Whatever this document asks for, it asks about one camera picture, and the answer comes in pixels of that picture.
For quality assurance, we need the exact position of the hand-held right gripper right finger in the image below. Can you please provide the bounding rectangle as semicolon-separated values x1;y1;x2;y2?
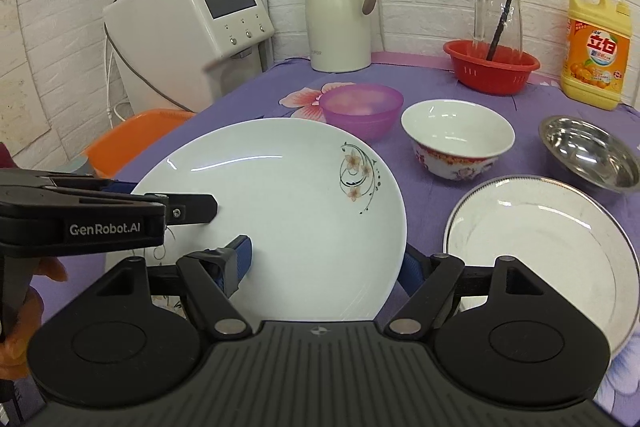
400;244;547;339

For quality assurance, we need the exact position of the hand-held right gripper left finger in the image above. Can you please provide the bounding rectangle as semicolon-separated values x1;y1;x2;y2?
92;234;253;341

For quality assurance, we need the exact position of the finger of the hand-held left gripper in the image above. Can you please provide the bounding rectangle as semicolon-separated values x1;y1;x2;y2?
102;179;139;197
144;193;220;226

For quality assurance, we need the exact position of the large white floral plate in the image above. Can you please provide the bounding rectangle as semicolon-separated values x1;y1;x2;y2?
131;117;408;323

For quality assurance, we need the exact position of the purple plastic bowl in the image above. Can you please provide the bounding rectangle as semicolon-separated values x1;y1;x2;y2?
318;83;405;143

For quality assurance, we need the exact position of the person's left hand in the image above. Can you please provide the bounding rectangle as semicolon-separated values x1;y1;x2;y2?
0;256;69;381

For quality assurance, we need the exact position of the orange plastic stool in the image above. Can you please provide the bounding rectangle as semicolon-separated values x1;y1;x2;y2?
82;108;196;178

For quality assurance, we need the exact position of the white plate silver rim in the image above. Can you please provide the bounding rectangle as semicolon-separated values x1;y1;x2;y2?
442;175;640;361

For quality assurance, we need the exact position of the white ceramic bowl red pattern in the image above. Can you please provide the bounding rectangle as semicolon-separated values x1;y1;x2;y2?
400;100;516;182

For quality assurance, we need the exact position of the white water dispenser with screen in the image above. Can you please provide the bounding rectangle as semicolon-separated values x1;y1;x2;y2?
103;0;276;116

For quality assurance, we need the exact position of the purple floral tablecloth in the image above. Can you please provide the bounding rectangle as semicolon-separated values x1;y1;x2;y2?
42;51;640;427

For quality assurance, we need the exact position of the red plastic basket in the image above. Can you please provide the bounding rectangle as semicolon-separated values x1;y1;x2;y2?
443;39;541;96

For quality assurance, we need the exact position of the stainless steel bowl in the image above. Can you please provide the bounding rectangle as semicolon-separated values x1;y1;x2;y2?
538;115;640;193

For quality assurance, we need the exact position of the cream thermos jug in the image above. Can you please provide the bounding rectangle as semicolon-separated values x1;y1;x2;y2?
305;0;379;74

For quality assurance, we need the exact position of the black stirring stick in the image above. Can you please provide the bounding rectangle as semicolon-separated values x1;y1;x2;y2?
487;0;522;62

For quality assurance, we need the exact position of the clear glass pitcher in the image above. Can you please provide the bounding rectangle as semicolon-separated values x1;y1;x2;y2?
472;0;524;63

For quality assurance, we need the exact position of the yellow detergent pump bottle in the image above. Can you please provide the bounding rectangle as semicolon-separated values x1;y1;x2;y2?
559;0;634;112

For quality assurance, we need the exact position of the white power cable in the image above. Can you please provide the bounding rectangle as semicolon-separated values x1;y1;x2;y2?
103;21;132;126

